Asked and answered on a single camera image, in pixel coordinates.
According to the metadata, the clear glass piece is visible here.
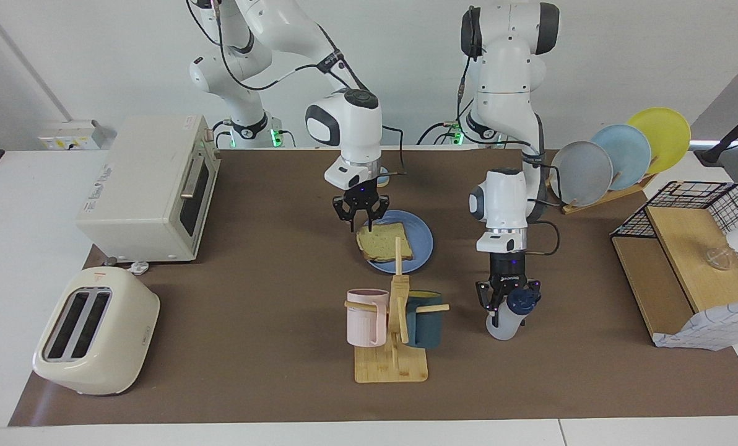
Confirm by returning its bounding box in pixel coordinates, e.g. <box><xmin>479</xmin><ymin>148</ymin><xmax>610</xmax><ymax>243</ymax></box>
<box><xmin>706</xmin><ymin>247</ymin><xmax>736</xmax><ymax>271</ymax></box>

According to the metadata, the teal mug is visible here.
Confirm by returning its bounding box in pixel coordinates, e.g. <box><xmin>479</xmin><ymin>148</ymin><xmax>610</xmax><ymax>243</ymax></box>
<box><xmin>405</xmin><ymin>291</ymin><xmax>444</xmax><ymax>349</ymax></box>

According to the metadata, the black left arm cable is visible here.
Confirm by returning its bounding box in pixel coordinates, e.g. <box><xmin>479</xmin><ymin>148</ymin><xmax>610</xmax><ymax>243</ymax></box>
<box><xmin>457</xmin><ymin>6</ymin><xmax>560</xmax><ymax>256</ymax></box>

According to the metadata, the white wall socket box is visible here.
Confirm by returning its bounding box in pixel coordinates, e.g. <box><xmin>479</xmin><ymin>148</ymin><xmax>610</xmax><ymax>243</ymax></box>
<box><xmin>39</xmin><ymin>120</ymin><xmax>106</xmax><ymax>151</ymax></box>

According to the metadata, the white checked cloth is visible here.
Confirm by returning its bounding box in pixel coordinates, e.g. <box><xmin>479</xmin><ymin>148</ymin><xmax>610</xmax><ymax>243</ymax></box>
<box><xmin>652</xmin><ymin>302</ymin><xmax>738</xmax><ymax>352</ymax></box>

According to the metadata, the toasted bread slice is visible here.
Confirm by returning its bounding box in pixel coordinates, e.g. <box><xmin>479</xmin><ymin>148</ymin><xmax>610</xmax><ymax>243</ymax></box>
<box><xmin>356</xmin><ymin>222</ymin><xmax>414</xmax><ymax>262</ymax></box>

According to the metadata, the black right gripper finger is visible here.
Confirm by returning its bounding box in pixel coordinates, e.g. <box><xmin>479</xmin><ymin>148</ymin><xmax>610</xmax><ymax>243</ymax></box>
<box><xmin>366</xmin><ymin>195</ymin><xmax>389</xmax><ymax>232</ymax></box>
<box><xmin>334</xmin><ymin>197</ymin><xmax>360</xmax><ymax>233</ymax></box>

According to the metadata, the pink ribbed mug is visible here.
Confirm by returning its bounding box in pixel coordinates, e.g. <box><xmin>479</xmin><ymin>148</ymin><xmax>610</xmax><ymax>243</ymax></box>
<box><xmin>346</xmin><ymin>289</ymin><xmax>389</xmax><ymax>348</ymax></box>

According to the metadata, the wooden mug tree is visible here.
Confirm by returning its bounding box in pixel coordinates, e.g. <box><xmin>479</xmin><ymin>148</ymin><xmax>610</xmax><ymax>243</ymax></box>
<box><xmin>344</xmin><ymin>237</ymin><xmax>450</xmax><ymax>383</ymax></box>

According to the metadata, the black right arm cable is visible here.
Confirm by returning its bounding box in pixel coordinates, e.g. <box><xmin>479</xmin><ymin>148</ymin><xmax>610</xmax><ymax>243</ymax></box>
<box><xmin>186</xmin><ymin>0</ymin><xmax>407</xmax><ymax>177</ymax></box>

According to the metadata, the brown table mat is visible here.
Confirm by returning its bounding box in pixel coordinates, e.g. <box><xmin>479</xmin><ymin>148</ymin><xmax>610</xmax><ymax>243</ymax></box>
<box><xmin>8</xmin><ymin>149</ymin><xmax>738</xmax><ymax>427</ymax></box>

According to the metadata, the light blue plate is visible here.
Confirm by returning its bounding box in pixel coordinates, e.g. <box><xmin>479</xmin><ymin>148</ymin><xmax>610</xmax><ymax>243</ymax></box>
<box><xmin>591</xmin><ymin>124</ymin><xmax>653</xmax><ymax>191</ymax></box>

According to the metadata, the seasoning bottle with blue cap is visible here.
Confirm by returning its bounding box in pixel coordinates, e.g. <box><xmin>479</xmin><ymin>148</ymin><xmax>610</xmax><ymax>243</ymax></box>
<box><xmin>485</xmin><ymin>287</ymin><xmax>541</xmax><ymax>340</ymax></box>

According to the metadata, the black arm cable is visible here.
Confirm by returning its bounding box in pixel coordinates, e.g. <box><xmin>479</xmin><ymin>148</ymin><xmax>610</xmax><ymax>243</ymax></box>
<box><xmin>186</xmin><ymin>0</ymin><xmax>407</xmax><ymax>177</ymax></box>
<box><xmin>457</xmin><ymin>6</ymin><xmax>560</xmax><ymax>256</ymax></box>

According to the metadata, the blue round plate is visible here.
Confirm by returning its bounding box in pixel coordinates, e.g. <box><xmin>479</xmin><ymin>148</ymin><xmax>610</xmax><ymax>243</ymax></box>
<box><xmin>360</xmin><ymin>210</ymin><xmax>434</xmax><ymax>274</ymax></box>

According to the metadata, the wooden shelf box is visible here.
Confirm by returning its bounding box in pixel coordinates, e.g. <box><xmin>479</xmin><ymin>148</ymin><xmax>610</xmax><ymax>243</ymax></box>
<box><xmin>612</xmin><ymin>206</ymin><xmax>738</xmax><ymax>338</ymax></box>

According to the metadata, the wooden dish rack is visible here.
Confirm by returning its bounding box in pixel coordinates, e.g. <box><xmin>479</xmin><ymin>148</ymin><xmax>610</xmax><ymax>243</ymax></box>
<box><xmin>541</xmin><ymin>172</ymin><xmax>658</xmax><ymax>215</ymax></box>

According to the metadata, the black wire basket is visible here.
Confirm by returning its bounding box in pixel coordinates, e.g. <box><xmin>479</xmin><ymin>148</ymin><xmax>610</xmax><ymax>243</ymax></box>
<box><xmin>610</xmin><ymin>181</ymin><xmax>738</xmax><ymax>295</ymax></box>

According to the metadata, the yellow plate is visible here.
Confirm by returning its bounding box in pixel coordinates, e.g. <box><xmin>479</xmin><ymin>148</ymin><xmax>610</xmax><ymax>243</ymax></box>
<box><xmin>626</xmin><ymin>107</ymin><xmax>692</xmax><ymax>175</ymax></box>

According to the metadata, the pale grey plate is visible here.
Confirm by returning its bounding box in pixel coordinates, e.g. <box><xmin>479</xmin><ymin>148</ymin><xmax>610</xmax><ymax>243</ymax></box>
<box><xmin>550</xmin><ymin>141</ymin><xmax>614</xmax><ymax>207</ymax></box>

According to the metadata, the cream two-slot toaster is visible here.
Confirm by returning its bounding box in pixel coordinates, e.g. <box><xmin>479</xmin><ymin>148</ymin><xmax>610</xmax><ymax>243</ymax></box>
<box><xmin>32</xmin><ymin>266</ymin><xmax>160</xmax><ymax>396</ymax></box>

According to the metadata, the white toaster oven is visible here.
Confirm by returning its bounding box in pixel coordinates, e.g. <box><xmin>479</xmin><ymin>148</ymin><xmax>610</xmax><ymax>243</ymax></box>
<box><xmin>75</xmin><ymin>115</ymin><xmax>221</xmax><ymax>263</ymax></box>

